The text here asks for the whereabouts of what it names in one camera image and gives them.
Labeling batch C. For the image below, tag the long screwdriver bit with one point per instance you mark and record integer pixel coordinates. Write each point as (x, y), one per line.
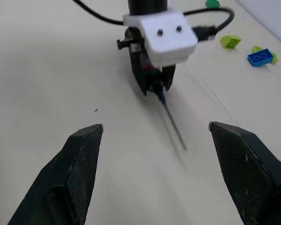
(171, 118)

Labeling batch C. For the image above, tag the lime green toy brick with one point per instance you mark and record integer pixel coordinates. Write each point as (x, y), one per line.
(230, 41)
(274, 58)

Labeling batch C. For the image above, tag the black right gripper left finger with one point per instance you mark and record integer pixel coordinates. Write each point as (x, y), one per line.
(63, 187)

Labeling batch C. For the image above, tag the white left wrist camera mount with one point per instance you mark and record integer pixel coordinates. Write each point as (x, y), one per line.
(168, 39)

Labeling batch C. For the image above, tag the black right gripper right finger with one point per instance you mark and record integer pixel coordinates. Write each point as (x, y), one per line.
(250, 173)

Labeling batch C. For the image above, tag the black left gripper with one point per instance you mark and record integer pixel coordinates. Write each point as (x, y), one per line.
(132, 38)

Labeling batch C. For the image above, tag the blue toy brick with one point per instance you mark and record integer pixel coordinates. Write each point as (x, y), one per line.
(260, 57)

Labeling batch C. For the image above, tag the dark green toy brick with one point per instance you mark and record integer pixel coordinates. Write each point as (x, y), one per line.
(212, 3)

